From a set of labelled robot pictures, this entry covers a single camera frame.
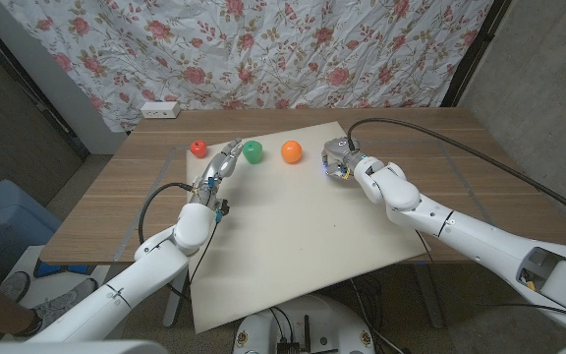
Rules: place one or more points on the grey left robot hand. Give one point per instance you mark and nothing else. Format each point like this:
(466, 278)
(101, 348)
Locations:
(216, 169)

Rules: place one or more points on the orange ball toy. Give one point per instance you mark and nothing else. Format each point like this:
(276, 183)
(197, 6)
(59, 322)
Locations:
(291, 151)

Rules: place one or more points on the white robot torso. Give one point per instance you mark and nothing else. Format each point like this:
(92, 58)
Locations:
(67, 348)

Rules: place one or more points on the white power strip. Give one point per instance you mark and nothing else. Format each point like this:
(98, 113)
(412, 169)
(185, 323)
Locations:
(160, 110)

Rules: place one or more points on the blue storage bin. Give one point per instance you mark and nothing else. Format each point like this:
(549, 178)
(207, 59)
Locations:
(8, 221)

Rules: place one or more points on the black backdrop stand pole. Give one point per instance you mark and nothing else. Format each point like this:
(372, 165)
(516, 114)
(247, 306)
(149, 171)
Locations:
(474, 49)
(27, 93)

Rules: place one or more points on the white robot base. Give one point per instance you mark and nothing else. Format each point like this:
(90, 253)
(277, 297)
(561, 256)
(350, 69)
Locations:
(263, 324)

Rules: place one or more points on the cream foam board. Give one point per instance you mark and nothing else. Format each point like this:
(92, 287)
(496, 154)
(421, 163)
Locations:
(312, 231)

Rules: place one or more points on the grey sneaker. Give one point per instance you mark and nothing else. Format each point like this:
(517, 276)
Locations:
(62, 302)
(15, 285)

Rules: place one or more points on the grey metal table leg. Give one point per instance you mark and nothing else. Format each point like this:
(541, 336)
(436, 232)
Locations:
(172, 310)
(430, 300)

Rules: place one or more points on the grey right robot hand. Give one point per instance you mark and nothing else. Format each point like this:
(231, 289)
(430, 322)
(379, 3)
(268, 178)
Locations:
(344, 155)

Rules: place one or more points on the floral backdrop cloth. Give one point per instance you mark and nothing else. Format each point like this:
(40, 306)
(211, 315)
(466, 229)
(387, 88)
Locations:
(263, 49)

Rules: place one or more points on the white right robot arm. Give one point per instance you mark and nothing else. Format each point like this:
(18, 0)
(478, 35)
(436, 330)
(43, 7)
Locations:
(484, 241)

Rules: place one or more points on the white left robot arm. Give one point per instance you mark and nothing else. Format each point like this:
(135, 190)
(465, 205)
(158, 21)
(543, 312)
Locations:
(130, 280)

